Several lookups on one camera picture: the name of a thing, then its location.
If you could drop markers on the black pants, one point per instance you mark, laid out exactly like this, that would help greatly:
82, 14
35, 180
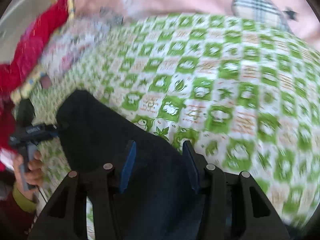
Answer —
153, 197

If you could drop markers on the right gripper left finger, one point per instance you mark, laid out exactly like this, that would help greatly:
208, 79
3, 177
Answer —
64, 215

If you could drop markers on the green checkered frog quilt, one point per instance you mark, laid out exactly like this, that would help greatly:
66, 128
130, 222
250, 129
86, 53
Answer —
245, 94

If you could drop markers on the floral pillow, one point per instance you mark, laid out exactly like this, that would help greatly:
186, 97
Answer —
78, 36

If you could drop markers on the left hand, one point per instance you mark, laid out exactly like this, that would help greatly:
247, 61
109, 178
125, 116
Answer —
33, 177

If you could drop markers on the red sleeve forearm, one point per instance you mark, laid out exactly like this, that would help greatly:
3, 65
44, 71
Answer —
17, 215

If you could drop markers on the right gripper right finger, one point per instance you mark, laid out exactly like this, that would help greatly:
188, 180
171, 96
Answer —
235, 206

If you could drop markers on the red garment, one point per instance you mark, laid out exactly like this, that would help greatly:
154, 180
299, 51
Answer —
26, 27

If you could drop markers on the pink quilt with plaid hearts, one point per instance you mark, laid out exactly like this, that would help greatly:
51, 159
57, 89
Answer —
200, 0

